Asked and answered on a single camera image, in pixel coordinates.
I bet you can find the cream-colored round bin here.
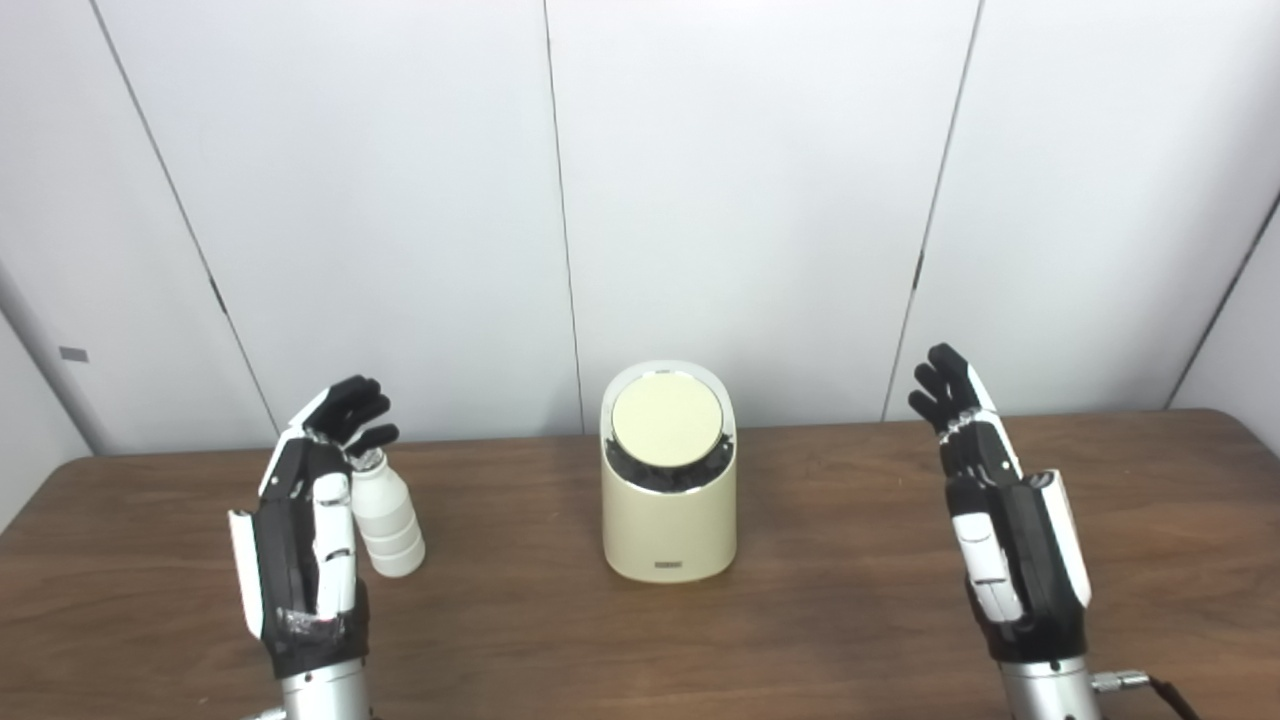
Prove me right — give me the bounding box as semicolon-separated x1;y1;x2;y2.
600;360;739;584

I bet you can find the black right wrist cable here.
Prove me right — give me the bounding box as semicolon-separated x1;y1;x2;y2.
1092;672;1201;720

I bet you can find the cream round bin lid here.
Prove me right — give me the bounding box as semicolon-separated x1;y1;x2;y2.
612;371;723;468

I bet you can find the small white plastic bottle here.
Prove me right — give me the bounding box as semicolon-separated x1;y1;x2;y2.
350;448;427;579

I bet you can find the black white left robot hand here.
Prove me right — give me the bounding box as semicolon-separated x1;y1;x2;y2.
228;376;400;681

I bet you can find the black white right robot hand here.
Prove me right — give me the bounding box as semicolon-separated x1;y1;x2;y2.
908;343;1093;663

